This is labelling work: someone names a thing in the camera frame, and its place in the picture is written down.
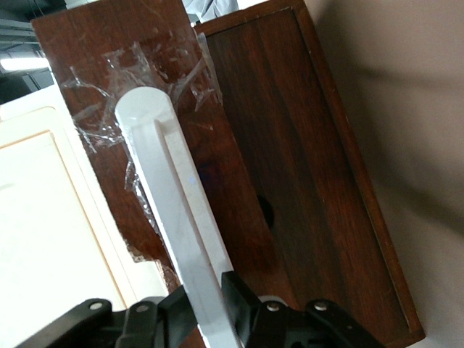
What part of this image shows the cream drawer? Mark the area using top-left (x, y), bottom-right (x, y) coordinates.
top-left (0, 85), bottom-right (178, 327)

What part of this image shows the crumpled clear tape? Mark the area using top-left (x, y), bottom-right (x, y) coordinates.
top-left (61, 30), bottom-right (224, 265)

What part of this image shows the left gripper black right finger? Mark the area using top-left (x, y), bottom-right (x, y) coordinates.
top-left (219, 270), bottom-right (386, 348)

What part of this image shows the brown table cover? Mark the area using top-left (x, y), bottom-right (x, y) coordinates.
top-left (306, 0), bottom-right (464, 348)

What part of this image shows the white drawer handle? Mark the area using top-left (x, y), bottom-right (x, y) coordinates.
top-left (115, 86), bottom-right (244, 348)

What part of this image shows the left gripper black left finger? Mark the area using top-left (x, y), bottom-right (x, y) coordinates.
top-left (14, 285), bottom-right (199, 348)

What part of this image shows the dark wooden drawer cabinet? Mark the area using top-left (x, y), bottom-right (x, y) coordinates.
top-left (191, 0), bottom-right (426, 348)

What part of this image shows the dark wooden drawer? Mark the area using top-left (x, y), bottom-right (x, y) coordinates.
top-left (30, 0), bottom-right (301, 348)

